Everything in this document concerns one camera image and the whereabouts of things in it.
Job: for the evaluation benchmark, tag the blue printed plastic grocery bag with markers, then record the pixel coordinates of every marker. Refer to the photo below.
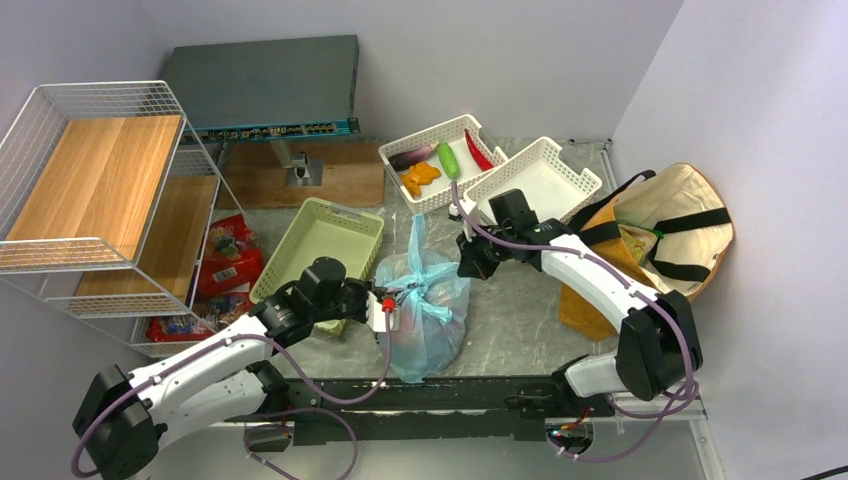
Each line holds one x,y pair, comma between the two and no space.
432,306

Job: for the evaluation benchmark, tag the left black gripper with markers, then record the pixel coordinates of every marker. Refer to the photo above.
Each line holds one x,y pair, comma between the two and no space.
363,286

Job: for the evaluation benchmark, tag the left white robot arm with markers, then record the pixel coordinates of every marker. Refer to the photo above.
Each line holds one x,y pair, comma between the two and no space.
125,419

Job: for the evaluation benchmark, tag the yellow canvas tote bag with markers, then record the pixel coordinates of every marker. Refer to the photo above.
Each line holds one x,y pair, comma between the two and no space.
667,230

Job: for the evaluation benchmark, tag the purple toy eggplant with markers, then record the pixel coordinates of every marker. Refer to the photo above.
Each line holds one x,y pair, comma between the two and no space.
405,160

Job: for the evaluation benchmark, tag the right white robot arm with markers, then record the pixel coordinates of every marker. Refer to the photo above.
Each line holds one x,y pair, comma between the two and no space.
658,346

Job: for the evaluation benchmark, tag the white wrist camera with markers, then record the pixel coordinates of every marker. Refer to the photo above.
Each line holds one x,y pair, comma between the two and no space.
458,212
382,314

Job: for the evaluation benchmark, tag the red snack packet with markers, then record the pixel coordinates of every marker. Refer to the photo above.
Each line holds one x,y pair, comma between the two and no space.
231,257

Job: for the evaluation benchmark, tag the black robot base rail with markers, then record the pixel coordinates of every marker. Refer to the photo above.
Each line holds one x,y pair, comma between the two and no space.
520,407

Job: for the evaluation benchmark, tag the green toy cucumber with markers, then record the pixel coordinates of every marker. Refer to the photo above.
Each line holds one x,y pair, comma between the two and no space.
448,161

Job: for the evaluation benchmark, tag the empty white plastic basket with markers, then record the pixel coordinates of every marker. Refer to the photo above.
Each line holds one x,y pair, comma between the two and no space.
550,186

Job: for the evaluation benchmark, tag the white wire shelf rack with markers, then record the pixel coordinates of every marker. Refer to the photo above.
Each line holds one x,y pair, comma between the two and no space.
107,197

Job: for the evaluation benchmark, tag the orange toy ginger root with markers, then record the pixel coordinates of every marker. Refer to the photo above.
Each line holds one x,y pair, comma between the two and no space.
417,175

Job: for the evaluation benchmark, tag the white basket with vegetables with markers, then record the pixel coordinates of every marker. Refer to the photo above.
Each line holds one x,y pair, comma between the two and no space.
437,194

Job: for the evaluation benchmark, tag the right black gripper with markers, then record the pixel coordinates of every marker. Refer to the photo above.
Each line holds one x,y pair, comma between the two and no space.
472,262

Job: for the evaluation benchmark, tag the light green plastic basket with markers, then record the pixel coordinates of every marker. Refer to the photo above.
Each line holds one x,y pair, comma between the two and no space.
322,229

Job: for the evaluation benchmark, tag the red toy chili pepper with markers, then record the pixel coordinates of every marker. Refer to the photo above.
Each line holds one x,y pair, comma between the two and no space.
479,158

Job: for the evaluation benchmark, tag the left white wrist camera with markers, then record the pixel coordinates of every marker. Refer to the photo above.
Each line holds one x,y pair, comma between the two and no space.
382,314

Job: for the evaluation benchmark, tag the grey metal camera stand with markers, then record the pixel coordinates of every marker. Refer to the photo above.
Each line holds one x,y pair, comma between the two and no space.
302,170

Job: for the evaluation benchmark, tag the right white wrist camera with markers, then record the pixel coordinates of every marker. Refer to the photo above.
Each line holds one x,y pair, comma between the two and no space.
458,212

